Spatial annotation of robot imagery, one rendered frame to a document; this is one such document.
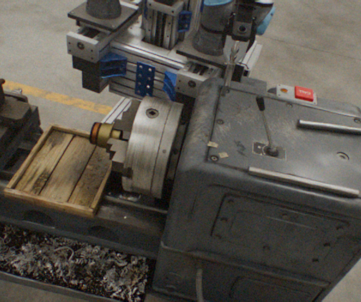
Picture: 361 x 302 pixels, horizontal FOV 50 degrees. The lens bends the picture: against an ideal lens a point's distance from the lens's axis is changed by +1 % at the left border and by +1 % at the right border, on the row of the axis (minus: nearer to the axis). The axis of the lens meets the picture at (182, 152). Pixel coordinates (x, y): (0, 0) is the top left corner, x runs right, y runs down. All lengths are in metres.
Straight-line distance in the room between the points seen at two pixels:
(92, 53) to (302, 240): 1.10
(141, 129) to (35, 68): 2.51
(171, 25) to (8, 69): 2.06
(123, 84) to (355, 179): 1.16
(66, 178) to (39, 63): 2.29
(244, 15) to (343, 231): 0.63
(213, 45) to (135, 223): 0.76
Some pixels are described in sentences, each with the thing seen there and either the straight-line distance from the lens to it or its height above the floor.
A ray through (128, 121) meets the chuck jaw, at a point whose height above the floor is 1.14.
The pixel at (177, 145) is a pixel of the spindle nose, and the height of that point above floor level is 1.17.
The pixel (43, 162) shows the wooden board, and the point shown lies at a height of 0.88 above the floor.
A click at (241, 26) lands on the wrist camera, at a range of 1.04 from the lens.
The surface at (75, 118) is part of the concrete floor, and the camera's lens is 3.02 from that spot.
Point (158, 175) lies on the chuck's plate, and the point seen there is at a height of 1.12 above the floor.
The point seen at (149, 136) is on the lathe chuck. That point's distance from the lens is 1.11.
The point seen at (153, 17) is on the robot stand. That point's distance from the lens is 1.79.
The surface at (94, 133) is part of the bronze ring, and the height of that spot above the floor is 1.11.
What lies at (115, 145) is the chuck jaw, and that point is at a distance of 1.22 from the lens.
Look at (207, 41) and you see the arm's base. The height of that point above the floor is 1.21.
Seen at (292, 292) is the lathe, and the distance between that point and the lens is 1.43.
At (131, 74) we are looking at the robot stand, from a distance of 1.81.
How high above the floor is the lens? 1.95
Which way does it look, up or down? 44 degrees down
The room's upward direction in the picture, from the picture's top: 12 degrees clockwise
